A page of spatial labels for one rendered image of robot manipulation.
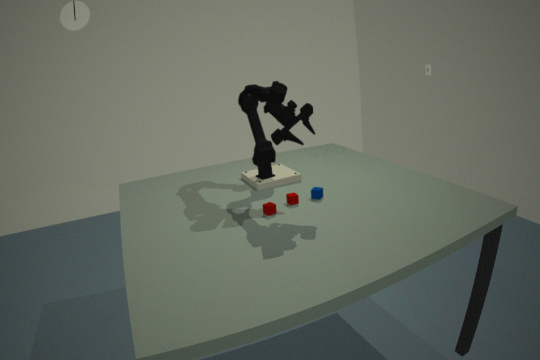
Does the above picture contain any red cube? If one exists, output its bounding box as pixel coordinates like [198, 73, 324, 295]
[263, 202, 277, 216]
[286, 193, 299, 205]

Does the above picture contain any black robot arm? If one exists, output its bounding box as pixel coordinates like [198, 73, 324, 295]
[238, 81, 297, 179]

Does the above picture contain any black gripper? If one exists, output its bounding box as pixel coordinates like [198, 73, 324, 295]
[271, 103, 315, 145]

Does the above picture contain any blue cube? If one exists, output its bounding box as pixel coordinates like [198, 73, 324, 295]
[311, 187, 323, 200]

